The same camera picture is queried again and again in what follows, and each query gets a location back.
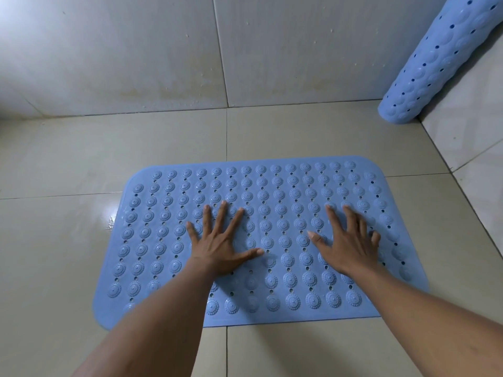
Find person's left forearm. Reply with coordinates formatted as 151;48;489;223
72;257;221;377

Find person's right forearm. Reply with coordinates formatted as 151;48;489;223
345;262;503;377

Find blue bath mat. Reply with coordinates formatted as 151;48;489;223
378;0;503;125
92;154;430;331

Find person's left hand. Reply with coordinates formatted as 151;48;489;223
185;201;265;278

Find person's right hand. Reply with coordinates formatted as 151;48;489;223
307;204;382;278

